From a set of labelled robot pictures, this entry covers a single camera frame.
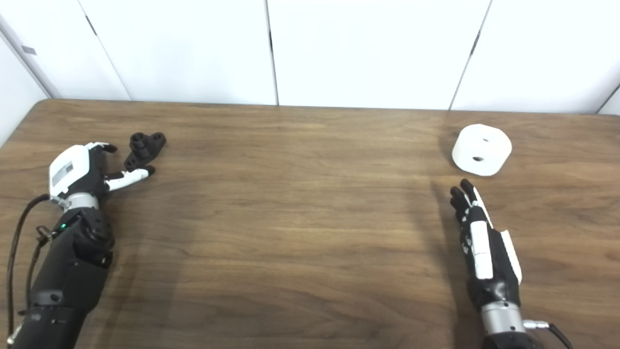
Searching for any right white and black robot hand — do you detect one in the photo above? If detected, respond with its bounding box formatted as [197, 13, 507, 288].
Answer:
[449, 179, 523, 311]

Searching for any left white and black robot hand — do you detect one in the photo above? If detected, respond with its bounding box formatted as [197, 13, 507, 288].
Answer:
[49, 142, 155, 204]

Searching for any black flanged holder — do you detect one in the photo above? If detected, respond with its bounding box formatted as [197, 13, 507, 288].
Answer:
[124, 132, 167, 171]

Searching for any round white piece with hole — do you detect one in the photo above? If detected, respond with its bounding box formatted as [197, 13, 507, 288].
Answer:
[451, 124, 512, 176]

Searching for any thick black left wrist cable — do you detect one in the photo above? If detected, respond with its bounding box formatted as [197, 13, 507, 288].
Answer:
[6, 194, 51, 340]

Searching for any thick black wrist cable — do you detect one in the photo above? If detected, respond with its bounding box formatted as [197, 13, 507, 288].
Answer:
[6, 194, 51, 340]
[523, 319, 574, 349]

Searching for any thin black left arm wire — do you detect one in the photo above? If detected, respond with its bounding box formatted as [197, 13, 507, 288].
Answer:
[25, 225, 51, 303]

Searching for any thick black right wrist cable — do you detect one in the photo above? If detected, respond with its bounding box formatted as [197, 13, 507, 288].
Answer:
[523, 319, 574, 349]

